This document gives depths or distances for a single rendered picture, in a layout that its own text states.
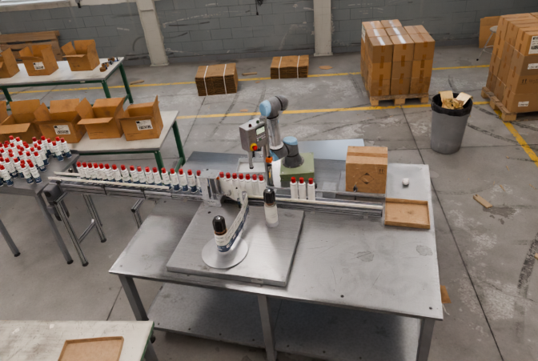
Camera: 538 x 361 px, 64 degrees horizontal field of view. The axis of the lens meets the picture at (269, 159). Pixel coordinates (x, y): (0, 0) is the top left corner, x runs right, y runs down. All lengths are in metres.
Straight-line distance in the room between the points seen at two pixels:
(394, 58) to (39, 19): 6.66
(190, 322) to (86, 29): 6.95
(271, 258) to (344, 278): 0.48
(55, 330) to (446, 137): 4.29
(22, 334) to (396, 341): 2.38
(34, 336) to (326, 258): 1.82
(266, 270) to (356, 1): 6.28
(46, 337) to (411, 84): 5.30
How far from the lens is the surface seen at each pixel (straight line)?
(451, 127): 5.33
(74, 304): 4.30
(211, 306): 3.56
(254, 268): 2.83
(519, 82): 6.18
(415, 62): 6.39
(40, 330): 3.11
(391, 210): 3.29
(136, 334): 2.82
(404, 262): 2.94
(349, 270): 2.86
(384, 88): 6.46
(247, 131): 3.04
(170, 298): 3.70
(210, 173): 3.24
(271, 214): 3.01
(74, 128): 4.92
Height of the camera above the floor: 2.95
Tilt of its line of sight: 33 degrees down
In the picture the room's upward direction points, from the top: 6 degrees counter-clockwise
